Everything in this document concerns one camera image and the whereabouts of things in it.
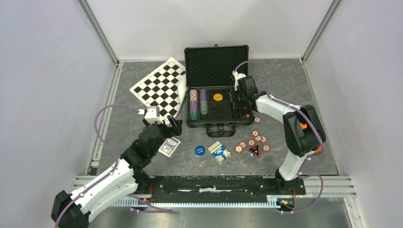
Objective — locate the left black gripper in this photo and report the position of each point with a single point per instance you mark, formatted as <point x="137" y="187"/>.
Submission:
<point x="176" y="128"/>

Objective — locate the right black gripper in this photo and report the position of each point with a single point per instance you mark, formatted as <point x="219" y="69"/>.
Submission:
<point x="235" y="103"/>

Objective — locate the blue backed card deck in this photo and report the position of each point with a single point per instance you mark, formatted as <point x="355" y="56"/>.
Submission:
<point x="169" y="146"/>

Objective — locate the blue small blind button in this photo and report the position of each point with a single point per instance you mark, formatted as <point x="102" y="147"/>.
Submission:
<point x="200" y="150"/>

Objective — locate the blue boxed card deck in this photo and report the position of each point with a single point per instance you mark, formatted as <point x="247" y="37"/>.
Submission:
<point x="219" y="151"/>

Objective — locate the clear dealer button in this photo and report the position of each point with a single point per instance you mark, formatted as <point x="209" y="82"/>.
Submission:
<point x="247" y="158"/>

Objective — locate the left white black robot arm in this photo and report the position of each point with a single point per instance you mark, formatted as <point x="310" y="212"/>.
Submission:
<point x="80" y="207"/>

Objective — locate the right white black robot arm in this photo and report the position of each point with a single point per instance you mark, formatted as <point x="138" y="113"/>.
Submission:
<point x="303" y="130"/>

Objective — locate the black poker set case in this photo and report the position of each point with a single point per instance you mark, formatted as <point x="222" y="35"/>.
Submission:
<point x="211" y="68"/>

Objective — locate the red dice group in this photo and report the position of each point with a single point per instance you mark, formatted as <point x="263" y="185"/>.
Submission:
<point x="246" y="113"/>

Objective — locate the teal poker chip stack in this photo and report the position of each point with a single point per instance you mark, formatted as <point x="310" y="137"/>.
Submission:
<point x="194" y="110"/>

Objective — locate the yellow big blind button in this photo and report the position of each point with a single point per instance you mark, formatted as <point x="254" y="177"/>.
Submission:
<point x="217" y="97"/>

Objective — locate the red chip near case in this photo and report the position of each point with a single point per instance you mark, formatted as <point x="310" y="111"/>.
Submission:
<point x="257" y="120"/>

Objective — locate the green white chip stack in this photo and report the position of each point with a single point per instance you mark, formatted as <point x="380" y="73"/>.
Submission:
<point x="203" y="107"/>

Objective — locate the red five poker chip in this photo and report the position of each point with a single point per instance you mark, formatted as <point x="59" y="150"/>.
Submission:
<point x="266" y="148"/>
<point x="243" y="144"/>
<point x="258" y="138"/>
<point x="251" y="142"/>
<point x="263" y="139"/>
<point x="255" y="133"/>

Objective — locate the purple poker chip stack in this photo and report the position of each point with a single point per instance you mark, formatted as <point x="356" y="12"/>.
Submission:
<point x="203" y="95"/>

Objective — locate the orange poker chip stack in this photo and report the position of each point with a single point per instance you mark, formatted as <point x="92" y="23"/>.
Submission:
<point x="193" y="95"/>

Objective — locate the black white checkerboard mat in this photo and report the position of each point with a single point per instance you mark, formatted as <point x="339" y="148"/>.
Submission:
<point x="165" y="88"/>

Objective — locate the right all in triangle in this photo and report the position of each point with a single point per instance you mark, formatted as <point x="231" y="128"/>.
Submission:
<point x="255" y="150"/>

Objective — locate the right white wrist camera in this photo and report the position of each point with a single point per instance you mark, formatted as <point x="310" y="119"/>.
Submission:
<point x="237" y="76"/>

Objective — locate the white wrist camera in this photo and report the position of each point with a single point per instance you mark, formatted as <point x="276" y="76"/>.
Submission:
<point x="151" y="115"/>
<point x="237" y="76"/>

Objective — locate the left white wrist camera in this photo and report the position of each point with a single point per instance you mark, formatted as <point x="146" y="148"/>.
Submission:
<point x="151" y="115"/>

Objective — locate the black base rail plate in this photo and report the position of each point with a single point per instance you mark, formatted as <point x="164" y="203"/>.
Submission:
<point x="217" y="189"/>

